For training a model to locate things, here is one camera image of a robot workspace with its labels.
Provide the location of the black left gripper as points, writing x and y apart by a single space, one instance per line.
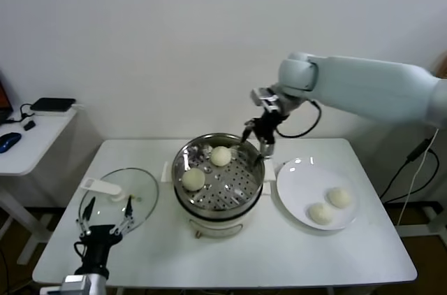
99 237

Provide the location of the white round plate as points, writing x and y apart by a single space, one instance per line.
297 186

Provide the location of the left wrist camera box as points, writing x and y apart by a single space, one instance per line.
74 282

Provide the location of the flat black box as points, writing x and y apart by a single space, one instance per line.
52 104

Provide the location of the round glass pot lid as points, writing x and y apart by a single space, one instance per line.
139 183

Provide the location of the blue computer mouse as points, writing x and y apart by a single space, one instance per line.
8 141

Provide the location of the stainless steel steamer basket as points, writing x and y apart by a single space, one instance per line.
216 186

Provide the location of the black power brick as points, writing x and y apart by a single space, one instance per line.
417 150

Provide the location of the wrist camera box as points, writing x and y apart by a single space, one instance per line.
74 282
262 97

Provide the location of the white electric cooker pot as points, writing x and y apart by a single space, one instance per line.
216 228

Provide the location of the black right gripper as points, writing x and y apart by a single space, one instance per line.
267 125

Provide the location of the white steamed baozi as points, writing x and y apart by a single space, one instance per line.
193 179
220 156
320 213
338 198

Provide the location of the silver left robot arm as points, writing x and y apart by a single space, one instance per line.
94 284

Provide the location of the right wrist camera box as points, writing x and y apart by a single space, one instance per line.
262 97

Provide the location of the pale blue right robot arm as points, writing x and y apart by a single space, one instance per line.
366 85

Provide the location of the small black adapter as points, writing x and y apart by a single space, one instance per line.
28 125

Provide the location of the white side desk with laptop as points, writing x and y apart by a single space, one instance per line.
42 141

